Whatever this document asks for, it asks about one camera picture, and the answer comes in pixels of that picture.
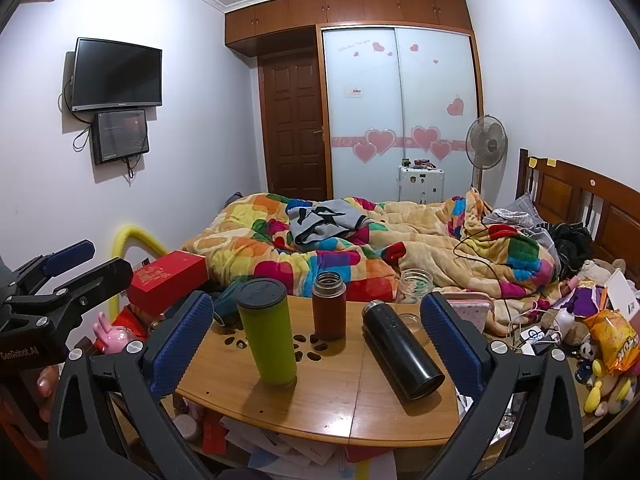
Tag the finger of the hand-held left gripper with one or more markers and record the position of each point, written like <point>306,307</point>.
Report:
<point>102,280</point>
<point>70,256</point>

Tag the pile of papers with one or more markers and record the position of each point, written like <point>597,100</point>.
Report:
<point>290,455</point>

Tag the grey plaid pillow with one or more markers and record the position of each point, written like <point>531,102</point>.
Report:
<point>520,212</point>

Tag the grey printed garment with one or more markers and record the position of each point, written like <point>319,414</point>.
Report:
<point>325,220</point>

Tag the white charger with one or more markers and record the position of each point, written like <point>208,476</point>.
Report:
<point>532,337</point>

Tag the green tumbler cup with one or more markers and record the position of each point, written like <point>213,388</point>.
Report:
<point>265,335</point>

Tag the person's left hand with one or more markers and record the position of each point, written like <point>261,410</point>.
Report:
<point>47,390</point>

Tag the wardrobe with heart stickers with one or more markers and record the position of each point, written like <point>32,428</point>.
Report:
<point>400,110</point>

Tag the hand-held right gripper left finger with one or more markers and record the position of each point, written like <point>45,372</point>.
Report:
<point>181,345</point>

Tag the red gift box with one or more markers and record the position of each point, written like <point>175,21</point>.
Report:
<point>167,280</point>

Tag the wall-mounted black television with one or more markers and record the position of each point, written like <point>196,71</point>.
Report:
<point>117,72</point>

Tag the teal pouch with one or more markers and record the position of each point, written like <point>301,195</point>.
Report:
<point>230,305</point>

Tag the orange snack bag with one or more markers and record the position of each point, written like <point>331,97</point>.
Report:
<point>615,340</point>

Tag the standing fan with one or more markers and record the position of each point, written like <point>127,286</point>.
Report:
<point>486,141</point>

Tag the wooden overhead cabinets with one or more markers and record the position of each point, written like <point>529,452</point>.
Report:
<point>340,10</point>

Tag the white card box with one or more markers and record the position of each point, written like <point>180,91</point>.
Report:
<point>622,292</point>

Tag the small glass lid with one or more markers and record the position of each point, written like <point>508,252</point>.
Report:
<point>410,323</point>

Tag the pink pig toy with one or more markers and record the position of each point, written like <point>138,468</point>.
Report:
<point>117,337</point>

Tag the white suitcase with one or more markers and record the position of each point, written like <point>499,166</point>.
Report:
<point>421,185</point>

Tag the black thermos cup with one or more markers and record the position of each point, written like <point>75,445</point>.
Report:
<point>400,350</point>

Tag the clear glass jar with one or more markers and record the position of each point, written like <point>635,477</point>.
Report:
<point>415,287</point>

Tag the wooden bed headboard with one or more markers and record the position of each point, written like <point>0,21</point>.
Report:
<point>595,200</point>

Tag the purple packet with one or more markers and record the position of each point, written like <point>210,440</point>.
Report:
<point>587,300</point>

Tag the colourful patchwork blanket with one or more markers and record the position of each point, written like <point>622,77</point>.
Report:
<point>260,245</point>

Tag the black cloth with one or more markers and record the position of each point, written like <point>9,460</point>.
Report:
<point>570,245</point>

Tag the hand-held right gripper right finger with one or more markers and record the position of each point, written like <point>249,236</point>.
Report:
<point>450,350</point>

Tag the pink phone case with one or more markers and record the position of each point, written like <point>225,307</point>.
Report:
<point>470,312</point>

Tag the brown wooden door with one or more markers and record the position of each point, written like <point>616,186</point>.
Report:
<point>295,125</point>

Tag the yellow foam tube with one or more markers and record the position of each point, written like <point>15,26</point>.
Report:
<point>130,234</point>

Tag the small wall monitor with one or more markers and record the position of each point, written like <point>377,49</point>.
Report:
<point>121,135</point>

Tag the yellow plush toy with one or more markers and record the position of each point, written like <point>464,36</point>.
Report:
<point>607,392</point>

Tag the beige plush bear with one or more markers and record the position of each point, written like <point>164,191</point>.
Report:
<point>600,270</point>

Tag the brown bottle cup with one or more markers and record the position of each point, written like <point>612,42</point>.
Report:
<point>329,312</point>

